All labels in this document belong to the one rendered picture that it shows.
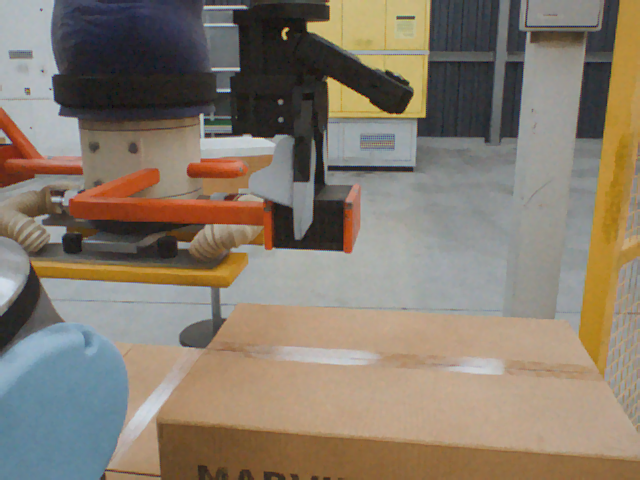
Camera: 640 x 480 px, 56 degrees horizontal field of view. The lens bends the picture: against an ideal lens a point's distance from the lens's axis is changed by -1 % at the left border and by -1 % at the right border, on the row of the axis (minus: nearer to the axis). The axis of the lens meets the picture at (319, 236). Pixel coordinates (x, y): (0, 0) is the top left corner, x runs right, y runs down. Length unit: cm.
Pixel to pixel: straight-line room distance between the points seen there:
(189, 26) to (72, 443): 62
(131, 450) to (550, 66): 144
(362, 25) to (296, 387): 740
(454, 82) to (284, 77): 1094
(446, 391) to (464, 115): 1076
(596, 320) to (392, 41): 695
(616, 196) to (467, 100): 1027
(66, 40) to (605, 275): 106
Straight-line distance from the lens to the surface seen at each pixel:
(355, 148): 821
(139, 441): 153
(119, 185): 76
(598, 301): 137
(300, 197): 54
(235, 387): 87
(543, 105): 181
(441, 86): 1145
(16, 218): 93
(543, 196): 184
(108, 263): 85
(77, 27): 85
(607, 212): 132
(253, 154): 283
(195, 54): 86
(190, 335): 326
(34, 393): 31
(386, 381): 89
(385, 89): 55
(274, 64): 58
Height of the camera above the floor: 138
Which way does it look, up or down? 16 degrees down
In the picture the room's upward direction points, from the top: straight up
